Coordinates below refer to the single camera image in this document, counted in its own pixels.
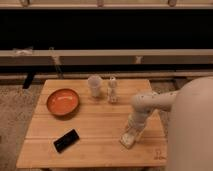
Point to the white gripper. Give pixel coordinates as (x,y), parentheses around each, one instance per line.
(136,121)

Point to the white sponge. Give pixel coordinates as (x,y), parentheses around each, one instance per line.
(128,139)

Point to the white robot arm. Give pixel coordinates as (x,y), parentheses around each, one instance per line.
(190,128)

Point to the orange ceramic bowl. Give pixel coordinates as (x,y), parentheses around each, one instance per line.
(62,102)

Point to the small clear glass bottle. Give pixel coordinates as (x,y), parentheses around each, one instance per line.
(112,90)

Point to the wooden table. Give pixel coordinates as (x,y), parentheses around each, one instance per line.
(99,126)

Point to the clear plastic cup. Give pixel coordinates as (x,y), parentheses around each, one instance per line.
(94,83)

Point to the black rectangular box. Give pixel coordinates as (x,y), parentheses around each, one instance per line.
(66,140)

